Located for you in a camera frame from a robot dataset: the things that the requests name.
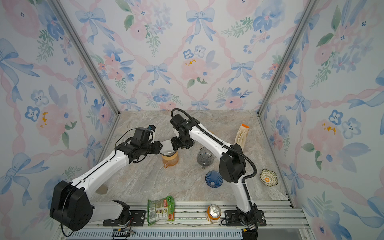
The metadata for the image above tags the grey glass dripper cone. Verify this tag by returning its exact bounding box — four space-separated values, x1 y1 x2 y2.
161 151 178 156

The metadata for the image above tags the blue glass dripper cone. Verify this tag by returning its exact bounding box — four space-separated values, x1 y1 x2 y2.
205 171 224 188

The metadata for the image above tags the coffee filter paper pack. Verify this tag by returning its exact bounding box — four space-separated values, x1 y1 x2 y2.
235 124 250 149

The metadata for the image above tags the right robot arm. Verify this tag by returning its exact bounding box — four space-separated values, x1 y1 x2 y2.
170 114 257 226

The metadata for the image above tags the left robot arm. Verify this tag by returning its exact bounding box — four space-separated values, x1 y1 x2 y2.
50 125 162 232

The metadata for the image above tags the orange glass carafe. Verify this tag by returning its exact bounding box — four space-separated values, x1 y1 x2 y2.
162 158 179 169

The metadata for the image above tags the grey glass carafe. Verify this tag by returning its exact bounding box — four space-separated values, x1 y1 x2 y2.
197 147 214 169

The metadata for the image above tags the green snack bag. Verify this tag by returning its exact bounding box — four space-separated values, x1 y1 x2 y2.
147 196 175 226

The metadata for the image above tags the orange soda can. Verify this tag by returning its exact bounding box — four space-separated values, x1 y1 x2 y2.
206 204 222 223

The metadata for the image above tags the small patterned dish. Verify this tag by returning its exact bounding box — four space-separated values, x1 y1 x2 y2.
260 169 279 187

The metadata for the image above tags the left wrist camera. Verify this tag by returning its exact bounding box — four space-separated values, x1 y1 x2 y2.
148 125 156 139

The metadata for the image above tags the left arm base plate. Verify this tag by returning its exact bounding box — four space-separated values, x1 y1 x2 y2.
103 210 147 227

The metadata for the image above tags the aluminium rail frame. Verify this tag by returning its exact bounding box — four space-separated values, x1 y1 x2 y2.
54 201 315 240

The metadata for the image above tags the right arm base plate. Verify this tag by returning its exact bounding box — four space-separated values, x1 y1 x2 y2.
221 210 267 227

